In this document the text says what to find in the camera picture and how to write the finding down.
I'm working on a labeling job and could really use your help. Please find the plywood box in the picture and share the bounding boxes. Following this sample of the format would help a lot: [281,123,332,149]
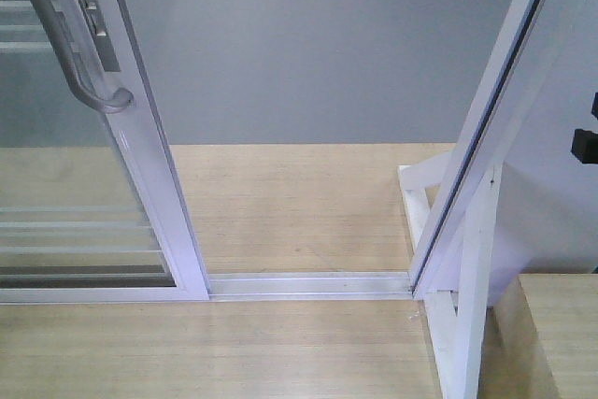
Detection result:
[493,274,597,398]

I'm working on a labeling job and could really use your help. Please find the white wooden support brace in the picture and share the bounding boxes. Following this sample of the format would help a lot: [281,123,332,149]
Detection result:
[397,151,502,398]

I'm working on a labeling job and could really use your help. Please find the white sliding glass door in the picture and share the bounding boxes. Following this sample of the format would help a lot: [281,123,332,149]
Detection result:
[1,0,209,304]

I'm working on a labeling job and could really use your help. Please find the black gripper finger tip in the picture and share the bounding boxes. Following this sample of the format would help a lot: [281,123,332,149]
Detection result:
[570,90,598,164]

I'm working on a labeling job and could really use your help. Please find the plywood base platform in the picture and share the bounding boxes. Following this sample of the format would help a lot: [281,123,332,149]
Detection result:
[1,143,449,398]

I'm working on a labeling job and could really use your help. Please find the grey metal door handle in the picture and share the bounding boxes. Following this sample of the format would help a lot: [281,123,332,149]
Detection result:
[30,0,134,114]

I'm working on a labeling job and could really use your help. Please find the aluminium floor track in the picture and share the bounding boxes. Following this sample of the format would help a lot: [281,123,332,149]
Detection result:
[209,271,412,302]

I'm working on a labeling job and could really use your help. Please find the door lock latch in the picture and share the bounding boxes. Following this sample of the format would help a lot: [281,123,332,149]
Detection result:
[78,0,121,72]

